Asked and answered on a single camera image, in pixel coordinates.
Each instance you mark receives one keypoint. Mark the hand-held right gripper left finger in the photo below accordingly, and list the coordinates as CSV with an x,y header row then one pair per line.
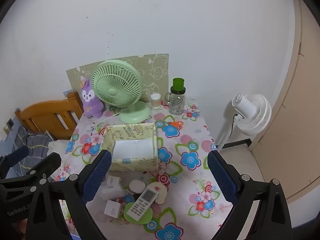
x,y
98,172

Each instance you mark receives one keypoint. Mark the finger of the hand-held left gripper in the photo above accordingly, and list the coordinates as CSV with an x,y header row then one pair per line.
x,y
47,162
18,153

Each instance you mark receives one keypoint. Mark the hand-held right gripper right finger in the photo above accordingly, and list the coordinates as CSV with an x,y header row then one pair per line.
x,y
221,172

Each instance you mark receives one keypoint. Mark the cartoon printed fabric storage box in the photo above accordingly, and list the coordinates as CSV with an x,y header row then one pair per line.
x,y
135,165

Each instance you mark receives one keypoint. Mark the white cube charger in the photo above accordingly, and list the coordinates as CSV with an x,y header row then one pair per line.
x,y
112,208

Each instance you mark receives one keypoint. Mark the white remote control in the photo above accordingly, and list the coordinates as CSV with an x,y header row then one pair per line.
x,y
142,205

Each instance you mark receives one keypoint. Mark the cream round mirror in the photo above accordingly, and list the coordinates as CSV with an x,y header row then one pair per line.
x,y
162,192

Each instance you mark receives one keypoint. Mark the green rounded plastic lid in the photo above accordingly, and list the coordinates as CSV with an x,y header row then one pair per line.
x,y
147,217

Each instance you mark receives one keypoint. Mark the grey plaid blanket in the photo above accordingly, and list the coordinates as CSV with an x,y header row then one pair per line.
x,y
37,142

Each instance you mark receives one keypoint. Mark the wooden chair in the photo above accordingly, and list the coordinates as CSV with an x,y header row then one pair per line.
x,y
50,110

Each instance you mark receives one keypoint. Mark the white standing fan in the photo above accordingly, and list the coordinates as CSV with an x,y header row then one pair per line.
x,y
250,112

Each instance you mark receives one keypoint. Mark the purple plush toy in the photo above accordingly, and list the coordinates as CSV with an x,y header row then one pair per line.
x,y
91,105

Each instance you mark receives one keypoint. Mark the blue printed paper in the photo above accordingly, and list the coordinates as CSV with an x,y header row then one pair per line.
x,y
66,93

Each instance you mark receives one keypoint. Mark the glass mug jar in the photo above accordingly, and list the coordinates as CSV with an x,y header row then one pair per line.
x,y
176,105

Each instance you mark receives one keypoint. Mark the green desk fan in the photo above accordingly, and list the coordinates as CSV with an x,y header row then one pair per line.
x,y
112,92

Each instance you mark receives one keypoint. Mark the cotton swab jar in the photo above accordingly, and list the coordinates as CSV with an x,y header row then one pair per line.
x,y
155,102

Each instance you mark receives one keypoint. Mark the green plastic cup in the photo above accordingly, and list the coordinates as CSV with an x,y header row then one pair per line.
x,y
178,83

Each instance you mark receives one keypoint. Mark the beige wooden door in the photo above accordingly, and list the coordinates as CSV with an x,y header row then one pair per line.
x,y
300,105

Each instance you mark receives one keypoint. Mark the green cartoon printed board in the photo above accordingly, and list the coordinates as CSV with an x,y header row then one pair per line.
x,y
150,67

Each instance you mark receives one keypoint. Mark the wall socket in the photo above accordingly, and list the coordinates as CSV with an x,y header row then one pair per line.
x,y
10,123

